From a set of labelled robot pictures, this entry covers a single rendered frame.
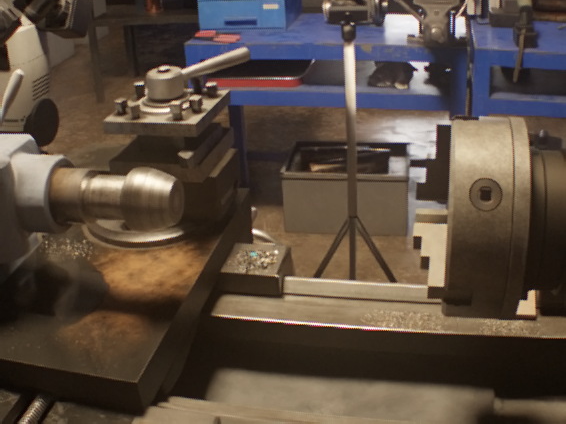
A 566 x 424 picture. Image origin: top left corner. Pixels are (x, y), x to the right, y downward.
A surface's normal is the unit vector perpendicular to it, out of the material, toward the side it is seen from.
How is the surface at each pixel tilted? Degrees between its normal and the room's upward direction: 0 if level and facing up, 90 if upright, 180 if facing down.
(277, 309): 0
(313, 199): 90
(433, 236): 20
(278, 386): 6
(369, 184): 90
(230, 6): 90
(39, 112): 90
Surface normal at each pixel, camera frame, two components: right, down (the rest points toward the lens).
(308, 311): -0.05, -0.90
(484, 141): -0.11, -0.72
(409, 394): 0.23, -0.80
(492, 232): -0.21, 0.08
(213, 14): -0.20, 0.44
